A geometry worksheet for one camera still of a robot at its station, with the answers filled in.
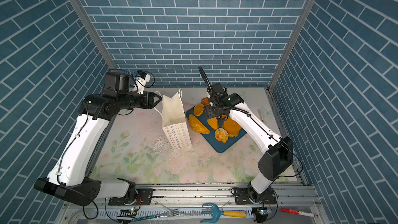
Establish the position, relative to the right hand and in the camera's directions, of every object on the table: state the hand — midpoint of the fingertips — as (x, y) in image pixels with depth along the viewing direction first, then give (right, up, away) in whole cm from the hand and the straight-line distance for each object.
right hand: (210, 109), depth 81 cm
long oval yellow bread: (-8, -10, +9) cm, 15 cm away
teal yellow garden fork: (+2, -46, -13) cm, 48 cm away
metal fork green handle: (-19, -46, -13) cm, 52 cm away
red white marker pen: (+41, -46, -12) cm, 63 cm away
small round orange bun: (-7, -1, +20) cm, 22 cm away
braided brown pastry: (-3, +5, +27) cm, 27 cm away
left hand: (-24, +6, -14) cm, 28 cm away
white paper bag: (-23, -7, +15) cm, 28 cm away
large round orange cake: (+13, -11, +9) cm, 20 cm away
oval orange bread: (+2, -9, +15) cm, 18 cm away
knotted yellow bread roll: (+6, -15, +6) cm, 18 cm away
